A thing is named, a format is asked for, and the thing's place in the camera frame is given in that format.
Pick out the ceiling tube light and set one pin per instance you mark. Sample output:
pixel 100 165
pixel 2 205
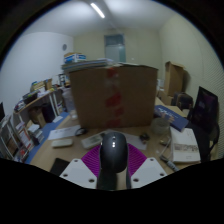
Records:
pixel 97 10

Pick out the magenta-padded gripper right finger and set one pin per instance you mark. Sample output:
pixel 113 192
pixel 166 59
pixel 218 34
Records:
pixel 148 171

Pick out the black mouse pad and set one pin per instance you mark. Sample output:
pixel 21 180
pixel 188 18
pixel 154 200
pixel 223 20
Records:
pixel 60 166

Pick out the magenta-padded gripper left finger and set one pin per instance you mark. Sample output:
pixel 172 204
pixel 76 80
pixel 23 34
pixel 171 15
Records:
pixel 78 171

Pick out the dark brown bag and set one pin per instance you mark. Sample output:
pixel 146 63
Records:
pixel 183 100

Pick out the black computer mouse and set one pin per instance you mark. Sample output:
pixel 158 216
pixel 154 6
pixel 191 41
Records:
pixel 113 156

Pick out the grey door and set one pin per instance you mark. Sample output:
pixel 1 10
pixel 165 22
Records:
pixel 115 48

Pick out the blue book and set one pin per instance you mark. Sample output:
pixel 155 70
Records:
pixel 171 117

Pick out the large brown cardboard box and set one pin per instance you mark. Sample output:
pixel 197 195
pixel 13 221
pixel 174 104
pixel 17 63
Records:
pixel 113 96

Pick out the black monitor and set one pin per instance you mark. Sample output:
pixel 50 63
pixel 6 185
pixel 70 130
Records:
pixel 2 111

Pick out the tall open cardboard box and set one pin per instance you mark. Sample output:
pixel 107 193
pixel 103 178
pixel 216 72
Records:
pixel 173 78

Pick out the clear plastic container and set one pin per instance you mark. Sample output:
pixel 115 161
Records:
pixel 160 126

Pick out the small black round object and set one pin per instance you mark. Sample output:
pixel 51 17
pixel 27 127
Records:
pixel 81 131

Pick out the small white flat device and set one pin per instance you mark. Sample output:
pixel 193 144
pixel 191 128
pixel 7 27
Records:
pixel 62 143

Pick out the round wall clock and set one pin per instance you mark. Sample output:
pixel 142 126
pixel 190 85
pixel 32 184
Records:
pixel 64 47

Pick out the blue and white box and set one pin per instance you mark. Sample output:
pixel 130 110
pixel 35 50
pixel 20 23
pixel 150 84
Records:
pixel 74 57

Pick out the white book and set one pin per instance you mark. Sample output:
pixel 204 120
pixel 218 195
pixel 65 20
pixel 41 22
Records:
pixel 185 145

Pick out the black office chair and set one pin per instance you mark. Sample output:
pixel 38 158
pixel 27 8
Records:
pixel 205 120

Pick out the white shelf unit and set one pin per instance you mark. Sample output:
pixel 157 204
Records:
pixel 26 116

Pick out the stack of papers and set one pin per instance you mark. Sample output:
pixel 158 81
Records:
pixel 86 64

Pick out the small black clip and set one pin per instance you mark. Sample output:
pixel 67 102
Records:
pixel 144 138

